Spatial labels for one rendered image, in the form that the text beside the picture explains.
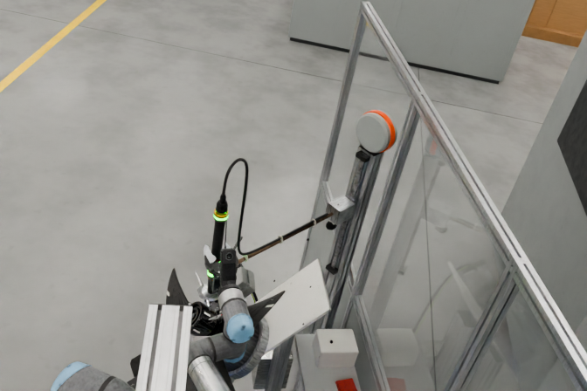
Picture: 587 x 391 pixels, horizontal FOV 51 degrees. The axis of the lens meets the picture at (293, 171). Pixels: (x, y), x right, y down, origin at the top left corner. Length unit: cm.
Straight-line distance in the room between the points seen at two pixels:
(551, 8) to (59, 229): 736
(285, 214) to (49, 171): 184
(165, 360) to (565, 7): 888
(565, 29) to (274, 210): 614
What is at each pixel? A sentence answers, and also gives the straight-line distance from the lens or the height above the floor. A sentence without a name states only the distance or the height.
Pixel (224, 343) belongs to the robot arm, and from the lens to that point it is 188.
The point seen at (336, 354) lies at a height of 96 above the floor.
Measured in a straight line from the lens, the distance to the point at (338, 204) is 242.
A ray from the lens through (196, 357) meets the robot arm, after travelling 183.
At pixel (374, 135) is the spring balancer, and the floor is 188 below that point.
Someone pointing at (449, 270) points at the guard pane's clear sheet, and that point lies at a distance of 204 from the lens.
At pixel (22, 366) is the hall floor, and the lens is 384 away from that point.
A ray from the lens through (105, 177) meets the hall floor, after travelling 501.
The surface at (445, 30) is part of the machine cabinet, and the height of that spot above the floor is 52.
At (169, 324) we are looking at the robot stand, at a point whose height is 203.
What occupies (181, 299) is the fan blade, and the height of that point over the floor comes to 113.
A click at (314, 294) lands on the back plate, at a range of 240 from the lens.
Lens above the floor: 305
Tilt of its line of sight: 35 degrees down
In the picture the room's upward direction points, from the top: 11 degrees clockwise
